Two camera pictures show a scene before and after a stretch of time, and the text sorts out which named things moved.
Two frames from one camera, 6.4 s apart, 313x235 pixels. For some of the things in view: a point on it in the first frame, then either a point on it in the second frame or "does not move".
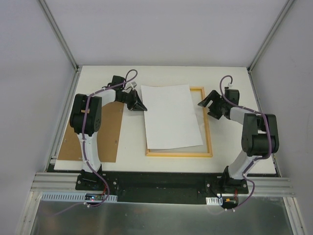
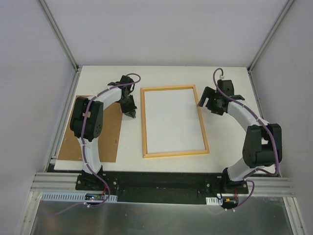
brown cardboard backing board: [107, 138] does not move
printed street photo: [170, 120] does not move
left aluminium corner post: [57, 34] does not move
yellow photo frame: [210, 154] to [145, 149]
